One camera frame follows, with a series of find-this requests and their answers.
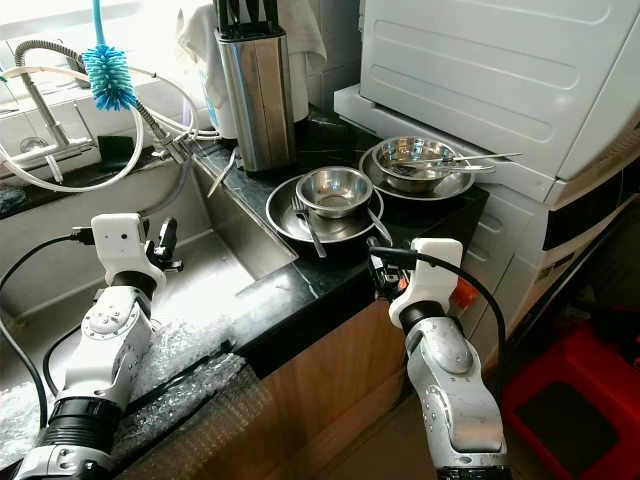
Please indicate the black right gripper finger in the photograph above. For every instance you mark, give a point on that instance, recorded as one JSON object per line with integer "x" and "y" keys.
{"x": 377, "y": 260}

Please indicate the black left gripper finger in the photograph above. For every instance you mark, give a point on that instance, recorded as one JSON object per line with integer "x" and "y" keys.
{"x": 167, "y": 238}

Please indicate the stainless steel spoon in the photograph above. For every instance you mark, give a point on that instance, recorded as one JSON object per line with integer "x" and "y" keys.
{"x": 378, "y": 225}

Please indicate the shallow stainless steel plate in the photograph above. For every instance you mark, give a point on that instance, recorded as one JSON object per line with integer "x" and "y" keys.
{"x": 460, "y": 187}
{"x": 355, "y": 228}

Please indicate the stainless steel fork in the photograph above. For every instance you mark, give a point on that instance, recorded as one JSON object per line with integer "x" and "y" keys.
{"x": 310, "y": 232}

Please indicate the small stainless steel bowl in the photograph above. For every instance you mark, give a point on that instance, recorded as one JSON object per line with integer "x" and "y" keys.
{"x": 335, "y": 190}

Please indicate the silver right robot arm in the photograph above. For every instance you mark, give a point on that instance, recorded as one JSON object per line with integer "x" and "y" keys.
{"x": 455, "y": 390}

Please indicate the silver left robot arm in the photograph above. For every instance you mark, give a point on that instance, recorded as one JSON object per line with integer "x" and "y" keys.
{"x": 105, "y": 340}

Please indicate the thin metal utensil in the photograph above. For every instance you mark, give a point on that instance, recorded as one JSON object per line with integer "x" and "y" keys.
{"x": 220, "y": 175}

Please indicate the large stainless steel bowl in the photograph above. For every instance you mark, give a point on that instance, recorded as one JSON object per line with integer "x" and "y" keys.
{"x": 415, "y": 184}

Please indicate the dark green scouring pad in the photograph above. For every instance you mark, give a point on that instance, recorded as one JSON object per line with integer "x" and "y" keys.
{"x": 105, "y": 150}

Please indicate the stainless steel sink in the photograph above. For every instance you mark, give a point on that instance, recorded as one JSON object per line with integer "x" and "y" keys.
{"x": 50, "y": 220}

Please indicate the white cylinder with blue label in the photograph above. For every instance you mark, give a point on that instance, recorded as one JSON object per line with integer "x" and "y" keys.
{"x": 220, "y": 115}

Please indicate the white drawer unit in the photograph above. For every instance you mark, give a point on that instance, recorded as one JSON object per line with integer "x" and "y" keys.
{"x": 530, "y": 260}

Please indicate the dark mesh scrubber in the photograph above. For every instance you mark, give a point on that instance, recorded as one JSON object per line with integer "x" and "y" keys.
{"x": 10, "y": 200}

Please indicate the stainless steel knife block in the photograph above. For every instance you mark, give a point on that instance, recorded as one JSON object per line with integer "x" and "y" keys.
{"x": 257, "y": 100}

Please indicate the blue bottle brush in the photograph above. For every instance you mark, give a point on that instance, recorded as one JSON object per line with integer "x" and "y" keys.
{"x": 110, "y": 80}

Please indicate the chrome sink faucet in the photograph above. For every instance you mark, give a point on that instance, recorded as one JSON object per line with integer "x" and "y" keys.
{"x": 47, "y": 120}

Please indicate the white hanging towel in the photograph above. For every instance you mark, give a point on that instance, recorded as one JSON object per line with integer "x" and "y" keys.
{"x": 195, "y": 40}

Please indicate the white ribbed countertop appliance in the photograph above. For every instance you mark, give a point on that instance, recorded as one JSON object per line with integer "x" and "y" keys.
{"x": 480, "y": 70}

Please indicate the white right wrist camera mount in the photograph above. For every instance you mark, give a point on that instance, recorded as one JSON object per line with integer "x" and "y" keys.
{"x": 435, "y": 285}

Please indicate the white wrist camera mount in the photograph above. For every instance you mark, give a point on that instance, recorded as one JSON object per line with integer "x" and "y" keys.
{"x": 120, "y": 245}
{"x": 435, "y": 285}

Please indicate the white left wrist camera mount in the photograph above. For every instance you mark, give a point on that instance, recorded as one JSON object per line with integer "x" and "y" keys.
{"x": 120, "y": 245}

